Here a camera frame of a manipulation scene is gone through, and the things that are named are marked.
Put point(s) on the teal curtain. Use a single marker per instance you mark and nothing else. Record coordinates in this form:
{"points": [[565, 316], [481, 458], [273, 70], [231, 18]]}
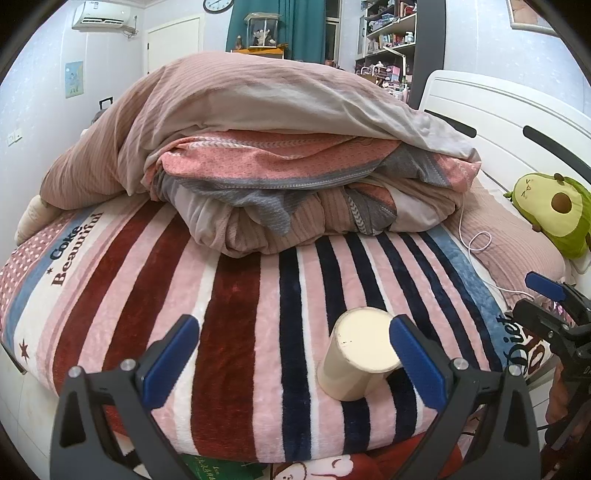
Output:
{"points": [[277, 27]]}

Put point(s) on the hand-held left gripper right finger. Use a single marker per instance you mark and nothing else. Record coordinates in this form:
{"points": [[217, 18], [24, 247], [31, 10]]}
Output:
{"points": [[418, 360]]}

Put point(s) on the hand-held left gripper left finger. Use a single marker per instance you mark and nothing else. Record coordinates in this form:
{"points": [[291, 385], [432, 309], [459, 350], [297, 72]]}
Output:
{"points": [[168, 357]]}

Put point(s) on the wall socket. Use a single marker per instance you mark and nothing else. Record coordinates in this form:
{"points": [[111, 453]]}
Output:
{"points": [[14, 137]]}

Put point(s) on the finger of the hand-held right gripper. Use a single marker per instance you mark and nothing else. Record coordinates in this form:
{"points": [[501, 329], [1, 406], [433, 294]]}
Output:
{"points": [[547, 285]]}

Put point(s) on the white air conditioner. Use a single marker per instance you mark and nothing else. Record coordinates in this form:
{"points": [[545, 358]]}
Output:
{"points": [[104, 14]]}

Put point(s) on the pink folded quilt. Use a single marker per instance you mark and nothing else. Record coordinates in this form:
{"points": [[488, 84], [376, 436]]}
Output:
{"points": [[258, 152]]}

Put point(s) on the striped fleece blanket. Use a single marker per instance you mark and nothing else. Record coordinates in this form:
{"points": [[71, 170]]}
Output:
{"points": [[221, 332]]}

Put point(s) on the white door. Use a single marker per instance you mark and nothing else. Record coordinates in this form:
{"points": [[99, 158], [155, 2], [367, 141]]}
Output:
{"points": [[173, 41]]}

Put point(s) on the cream paper cup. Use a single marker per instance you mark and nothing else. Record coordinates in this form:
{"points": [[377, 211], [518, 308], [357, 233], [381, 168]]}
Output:
{"points": [[358, 353]]}

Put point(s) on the pink ribbed pillow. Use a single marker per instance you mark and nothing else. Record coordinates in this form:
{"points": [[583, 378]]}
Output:
{"points": [[508, 249]]}

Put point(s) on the red cartoon printed cloth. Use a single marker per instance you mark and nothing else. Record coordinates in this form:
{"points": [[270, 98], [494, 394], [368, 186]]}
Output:
{"points": [[364, 464]]}

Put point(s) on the framed wall picture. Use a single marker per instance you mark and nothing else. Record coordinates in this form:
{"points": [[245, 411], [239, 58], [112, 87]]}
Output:
{"points": [[528, 16]]}

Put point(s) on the wall clock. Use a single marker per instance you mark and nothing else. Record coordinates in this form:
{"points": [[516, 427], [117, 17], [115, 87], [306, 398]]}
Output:
{"points": [[219, 4]]}

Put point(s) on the small wall poster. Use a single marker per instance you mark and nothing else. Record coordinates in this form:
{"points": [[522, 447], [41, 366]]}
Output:
{"points": [[74, 79]]}

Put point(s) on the white headboard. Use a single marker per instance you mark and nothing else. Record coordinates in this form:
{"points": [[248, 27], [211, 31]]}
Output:
{"points": [[512, 134]]}

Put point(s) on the avocado plush toy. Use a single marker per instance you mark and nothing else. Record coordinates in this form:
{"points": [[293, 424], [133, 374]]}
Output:
{"points": [[556, 207]]}

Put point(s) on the glass display case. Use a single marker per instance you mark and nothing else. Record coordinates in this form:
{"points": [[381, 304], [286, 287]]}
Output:
{"points": [[262, 31]]}

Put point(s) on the green printed book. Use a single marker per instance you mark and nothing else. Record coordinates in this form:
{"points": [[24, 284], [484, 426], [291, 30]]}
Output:
{"points": [[219, 468]]}

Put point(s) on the cluttered bookshelf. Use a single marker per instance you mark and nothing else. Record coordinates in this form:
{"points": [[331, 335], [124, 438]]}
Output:
{"points": [[390, 46]]}

